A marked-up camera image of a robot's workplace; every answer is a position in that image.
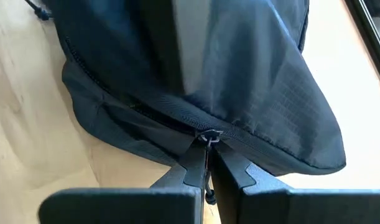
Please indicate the dark blue backpack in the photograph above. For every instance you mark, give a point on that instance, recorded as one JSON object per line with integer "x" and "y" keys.
{"x": 270, "y": 93}

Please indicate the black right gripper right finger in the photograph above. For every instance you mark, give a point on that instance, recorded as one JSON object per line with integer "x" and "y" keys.
{"x": 301, "y": 207}

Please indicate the black aluminium table frame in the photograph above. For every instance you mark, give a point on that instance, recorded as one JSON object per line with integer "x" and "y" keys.
{"x": 368, "y": 31}

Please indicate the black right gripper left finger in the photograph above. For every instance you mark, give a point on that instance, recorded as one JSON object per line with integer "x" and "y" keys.
{"x": 124, "y": 207}

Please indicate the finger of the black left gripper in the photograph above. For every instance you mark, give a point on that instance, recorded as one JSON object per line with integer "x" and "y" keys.
{"x": 192, "y": 37}

